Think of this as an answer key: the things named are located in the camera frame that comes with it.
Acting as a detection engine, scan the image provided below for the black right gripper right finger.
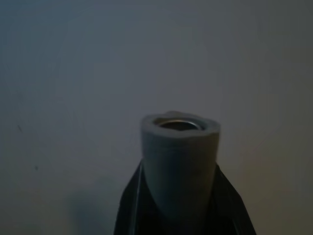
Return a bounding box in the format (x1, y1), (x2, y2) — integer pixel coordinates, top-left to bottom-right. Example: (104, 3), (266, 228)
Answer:
(199, 164), (257, 235)

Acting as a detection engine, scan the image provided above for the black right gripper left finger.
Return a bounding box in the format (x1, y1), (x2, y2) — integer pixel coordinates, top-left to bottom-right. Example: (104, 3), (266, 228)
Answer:
(113, 162), (175, 235)

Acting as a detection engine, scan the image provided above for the grey foam-wrapped broom handle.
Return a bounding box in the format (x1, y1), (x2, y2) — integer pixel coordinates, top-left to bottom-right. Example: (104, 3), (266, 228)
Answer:
(139, 111), (222, 227)

